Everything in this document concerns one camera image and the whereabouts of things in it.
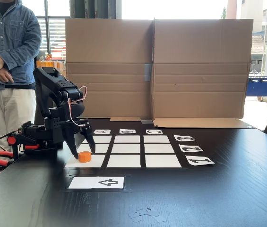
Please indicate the round orange token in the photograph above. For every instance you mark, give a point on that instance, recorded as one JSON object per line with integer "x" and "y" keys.
{"x": 85, "y": 157}

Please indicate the nine-square white grid sheet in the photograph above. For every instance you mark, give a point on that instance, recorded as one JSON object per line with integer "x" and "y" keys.
{"x": 126, "y": 160}

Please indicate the person's right hand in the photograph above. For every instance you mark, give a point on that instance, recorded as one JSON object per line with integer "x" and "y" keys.
{"x": 3, "y": 75}

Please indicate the paper sheet letter A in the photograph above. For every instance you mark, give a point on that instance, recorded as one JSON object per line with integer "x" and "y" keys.
{"x": 102, "y": 131}

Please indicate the paper sheet letter B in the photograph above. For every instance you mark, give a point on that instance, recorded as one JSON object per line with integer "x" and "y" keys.
{"x": 127, "y": 131}

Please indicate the white arrow paper sheet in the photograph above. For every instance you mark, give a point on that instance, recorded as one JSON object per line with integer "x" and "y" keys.
{"x": 95, "y": 182}

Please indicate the orange white carton pack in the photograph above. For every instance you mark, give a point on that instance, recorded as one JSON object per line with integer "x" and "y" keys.
{"x": 53, "y": 63}

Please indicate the red black clamp with knob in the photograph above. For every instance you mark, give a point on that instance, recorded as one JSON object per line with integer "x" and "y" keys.
{"x": 11, "y": 140}

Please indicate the grey tape piece on table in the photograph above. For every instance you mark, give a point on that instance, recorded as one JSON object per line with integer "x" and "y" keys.
{"x": 146, "y": 121}

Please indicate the orange snack bag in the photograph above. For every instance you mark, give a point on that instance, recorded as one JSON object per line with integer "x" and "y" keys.
{"x": 48, "y": 57}

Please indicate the paper sheet letter C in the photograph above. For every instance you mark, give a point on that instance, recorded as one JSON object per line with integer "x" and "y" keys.
{"x": 154, "y": 132}

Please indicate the brown cardboard box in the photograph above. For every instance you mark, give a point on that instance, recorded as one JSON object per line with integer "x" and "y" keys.
{"x": 109, "y": 47}
{"x": 201, "y": 47}

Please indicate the grey tape strip on cardboard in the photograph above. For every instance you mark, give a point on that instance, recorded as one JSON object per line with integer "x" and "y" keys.
{"x": 148, "y": 72}

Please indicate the paper sheet number 3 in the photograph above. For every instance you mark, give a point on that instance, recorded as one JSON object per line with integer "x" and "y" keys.
{"x": 184, "y": 138}

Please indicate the clear tape scraps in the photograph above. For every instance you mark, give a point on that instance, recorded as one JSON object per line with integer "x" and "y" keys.
{"x": 147, "y": 212}

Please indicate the person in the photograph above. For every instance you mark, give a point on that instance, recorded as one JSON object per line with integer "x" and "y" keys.
{"x": 8, "y": 35}

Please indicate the paper sheet number 2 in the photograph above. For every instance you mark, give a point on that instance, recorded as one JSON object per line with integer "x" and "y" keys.
{"x": 191, "y": 148}

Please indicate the paper sheet number 1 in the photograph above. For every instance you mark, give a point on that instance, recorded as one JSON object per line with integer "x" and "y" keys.
{"x": 200, "y": 160}

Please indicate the blue foosball table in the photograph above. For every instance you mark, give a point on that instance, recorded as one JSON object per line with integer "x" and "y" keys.
{"x": 263, "y": 87}

